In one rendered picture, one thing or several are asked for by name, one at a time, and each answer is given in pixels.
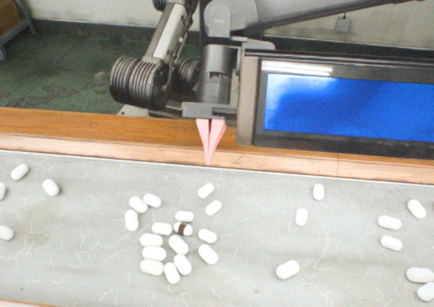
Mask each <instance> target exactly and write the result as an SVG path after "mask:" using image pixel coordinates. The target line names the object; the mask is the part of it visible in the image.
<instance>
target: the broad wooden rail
mask: <svg viewBox="0 0 434 307"><path fill-rule="evenodd" d="M236 131H237V127H227V126H226V129H225V131H224V133H223V135H222V138H221V140H220V141H219V143H218V144H217V146H216V149H215V151H214V156H213V158H212V163H211V165H207V164H205V155H204V149H203V142H202V140H201V135H200V133H199V129H198V126H197V120H186V119H166V118H150V117H137V116H126V115H107V114H96V113H86V112H67V111H57V110H37V109H27V108H8V107H0V150H9V151H18V152H35V153H43V154H53V155H69V156H78V157H95V158H104V159H112V160H121V161H138V162H147V163H164V164H173V165H190V166H200V167H216V168H225V169H243V170H252V171H260V172H269V173H286V174H296V175H305V176H321V177H330V178H347V179H356V180H373V181H382V182H399V183H408V184H424V185H434V161H421V160H411V159H402V158H393V157H375V156H365V155H348V154H338V153H328V152H310V151H300V150H282V149H272V148H255V146H254V144H252V145H251V146H240V145H237V143H236Z"/></svg>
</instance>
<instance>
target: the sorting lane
mask: <svg viewBox="0 0 434 307"><path fill-rule="evenodd" d="M21 164H25V165H27V166H28V171H27V172H26V173H25V175H24V176H23V177H22V178H20V179H19V180H15V179H13V178H12V172H13V170H15V168H17V167H18V166H19V165H21ZM46 180H53V181H55V183H56V184H57V185H58V187H59V193H58V194H57V195H54V196H52V195H49V194H47V193H46V191H45V190H44V189H43V182H44V181H46ZM0 183H4V184H5V187H6V189H5V194H4V197H3V198H2V199H1V200H0V226H6V227H8V228H10V229H12V230H13V231H14V236H13V237H12V238H11V239H10V240H4V239H1V238H0V298H1V300H12V301H19V302H30V303H37V304H47V305H55V306H66V307H434V298H433V299H431V300H429V301H424V300H422V299H420V298H419V297H418V296H417V290H418V288H419V287H422V286H423V285H425V284H426V283H419V282H412V281H410V280H409V279H408V277H407V274H406V272H407V270H408V269H409V268H411V267H415V268H427V269H429V270H430V271H431V272H432V273H433V281H432V282H431V283H434V185H424V184H408V183H399V182H382V181H373V180H356V179H347V178H330V177H321V176H305V175H296V174H286V173H269V172H260V171H252V170H243V169H225V168H216V167H200V166H190V165H173V164H164V163H147V162H138V161H121V160H112V159H104V158H95V157H78V156H69V155H53V154H43V153H35V152H18V151H9V150H0ZM205 184H212V185H213V187H214V190H213V191H212V192H211V193H210V194H209V195H208V196H207V197H206V198H200V197H199V195H198V191H199V189H200V188H202V187H203V186H204V185H205ZM316 184H321V185H322V186H323V191H324V196H323V198H322V200H316V199H314V196H313V187H314V185H316ZM148 193H150V194H152V195H155V196H156V197H158V198H160V199H161V204H160V206H158V207H152V206H150V205H148V208H147V211H146V212H144V213H138V212H137V211H136V210H135V209H134V208H133V207H131V206H130V205H129V200H130V199H131V198H132V197H134V196H137V197H138V198H140V199H141V200H142V201H143V197H144V196H145V195H146V194H148ZM412 199H415V200H417V201H419V203H420V204H421V205H422V207H423V208H424V209H425V211H426V216H425V217H424V218H422V219H418V218H416V217H414V215H413V214H412V212H411V211H410V210H409V209H408V202H409V200H412ZM213 201H220V202H221V204H222V208H221V209H220V210H219V211H217V212H216V213H215V214H214V215H212V216H210V215H208V214H207V213H206V208H207V206H208V205H209V204H210V203H212V202H213ZM300 208H304V209H306V210H307V212H308V216H307V222H306V224H305V225H303V226H299V225H297V223H296V214H297V211H298V209H300ZM131 209H133V210H134V211H135V212H136V213H137V214H138V223H139V226H138V228H137V229H136V230H134V231H131V230H128V229H127V228H126V226H125V213H126V212H127V211H130V210H131ZM178 211H189V212H191V213H192V214H193V215H194V218H193V219H192V221H190V222H184V223H186V224H188V225H190V226H191V227H192V229H193V231H192V233H191V235H189V236H184V235H182V234H180V233H178V232H176V231H175V230H174V225H175V223H176V222H178V221H177V219H176V218H175V215H176V213H177V212H178ZM380 216H389V217H391V218H397V219H399V220H400V221H401V228H400V229H397V230H393V229H392V230H391V229H390V228H385V227H382V226H380V225H379V224H378V218H379V217H380ZM156 223H162V224H170V225H171V226H172V232H171V233H170V235H167V236H165V235H163V234H158V235H159V236H160V237H161V238H162V240H163V242H162V244H161V246H160V247H162V248H163V249H164V250H165V253H166V255H165V258H164V259H163V260H162V261H160V262H161V263H162V264H163V267H164V266H165V265H166V264H168V262H169V263H173V264H174V257H175V256H176V255H177V253H176V252H175V251H174V250H173V249H172V247H171V246H170V244H169V240H170V238H171V237H172V236H174V235H177V236H179V237H181V238H182V240H183V241H184V242H185V243H186V244H187V245H188V251H187V253H186V254H185V255H184V256H185V257H186V259H187V260H188V261H189V264H190V265H191V271H190V272H189V273H188V274H186V275H184V274H181V273H180V271H178V269H177V268H176V270H177V271H178V274H180V280H179V282H177V283H175V284H171V283H169V281H168V279H167V276H166V274H165V273H164V271H163V272H162V273H161V274H159V275H153V274H149V273H146V272H143V271H142V270H141V268H140V264H141V262H142V261H143V260H144V259H145V258H144V257H143V255H142V251H143V249H144V248H145V246H143V245H142V244H140V236H141V235H143V234H145V233H149V234H154V233H153V231H152V225H153V224H156ZM201 229H207V230H209V231H211V232H214V234H215V235H216V241H215V242H214V243H208V242H207V241H204V240H202V239H200V238H199V231H200V230H201ZM383 236H390V237H393V238H395V239H398V240H400V241H401V242H402V243H403V248H402V249H401V250H399V251H394V250H392V249H389V248H387V247H384V246H382V245H381V242H380V239H381V237H383ZM203 244H207V245H209V246H210V247H211V248H212V249H213V251H214V252H215V253H216V254H217V256H218V260H217V262H216V263H215V264H213V265H209V264H208V263H207V262H206V261H205V260H204V259H203V258H202V257H201V256H200V255H199V248H200V246H201V245H203ZM290 260H295V261H297V262H298V265H299V271H298V272H297V273H296V274H293V275H291V276H289V277H288V278H287V279H280V277H278V276H277V268H278V267H279V266H280V265H283V264H286V262H288V261H290Z"/></svg>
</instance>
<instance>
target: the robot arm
mask: <svg viewBox="0 0 434 307"><path fill-rule="evenodd" d="M407 1H413V0H213V1H211V2H210V3H209V4H208V5H207V7H206V8H205V13H203V19H205V30H206V33H207V35H208V37H209V43H210V44H209V45H208V46H205V47H203V48H202V53H201V68H200V76H199V91H198V100H197V103H192V102H183V103H181V111H182V112H183V114H182V117H183V118H184V119H196V120H197V126H198V129H199V133H200V135H201V140H202V142H203V149H204V155H205V164H207V165H211V163H212V158H213V156H214V151H215V149H216V146H217V144H218V143H219V141H220V140H221V138H222V135H223V133H224V131H225V129H226V126H227V127H236V126H237V120H236V116H237V106H236V105H231V87H232V78H233V60H234V56H236V57H237V62H236V71H235V76H238V81H239V69H241V55H242V52H243V51H244V50H245V49H246V48H252V49H275V46H274V45H273V44H272V43H268V41H260V40H255V39H248V37H244V36H247V35H253V34H257V33H261V32H263V31H265V30H268V29H272V28H277V27H280V26H287V25H290V24H296V23H300V22H303V21H305V22H306V20H312V19H316V18H322V17H326V16H332V15H336V14H341V13H346V12H351V11H355V10H359V9H365V8H369V7H374V6H378V5H385V4H390V3H393V4H398V3H404V2H407ZM417 1H424V0H417Z"/></svg>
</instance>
